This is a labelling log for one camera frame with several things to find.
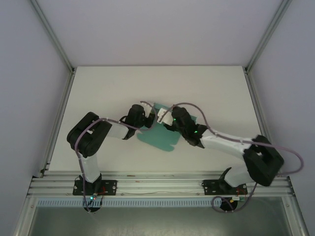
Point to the aluminium frame upright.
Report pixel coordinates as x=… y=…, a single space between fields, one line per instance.
x=53 y=35
x=267 y=35

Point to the aluminium mounting rail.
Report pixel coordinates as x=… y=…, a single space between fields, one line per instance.
x=160 y=184

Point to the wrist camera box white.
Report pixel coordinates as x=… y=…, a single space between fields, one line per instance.
x=165 y=116
x=148 y=107

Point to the small circuit board green light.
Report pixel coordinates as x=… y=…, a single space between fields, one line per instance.
x=92 y=197

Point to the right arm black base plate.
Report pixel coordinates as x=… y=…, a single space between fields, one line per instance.
x=209 y=186

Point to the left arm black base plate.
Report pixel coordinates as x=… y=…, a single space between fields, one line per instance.
x=110 y=186

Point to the aluminium frame beam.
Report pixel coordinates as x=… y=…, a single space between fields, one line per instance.
x=296 y=216
x=24 y=216

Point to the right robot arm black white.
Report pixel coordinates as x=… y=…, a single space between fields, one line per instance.
x=226 y=146

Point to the teal paper box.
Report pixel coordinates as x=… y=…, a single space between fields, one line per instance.
x=160 y=140

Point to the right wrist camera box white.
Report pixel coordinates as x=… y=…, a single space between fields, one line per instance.
x=165 y=116

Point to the grey metal sheet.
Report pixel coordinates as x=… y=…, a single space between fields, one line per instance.
x=160 y=221

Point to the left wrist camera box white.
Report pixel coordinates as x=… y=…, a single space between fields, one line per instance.
x=148 y=107

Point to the aluminium table side rail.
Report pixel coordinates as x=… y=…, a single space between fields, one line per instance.
x=59 y=123
x=256 y=98

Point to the small circuit board white label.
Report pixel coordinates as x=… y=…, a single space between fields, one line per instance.
x=237 y=198

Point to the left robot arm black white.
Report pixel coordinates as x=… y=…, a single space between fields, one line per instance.
x=91 y=132

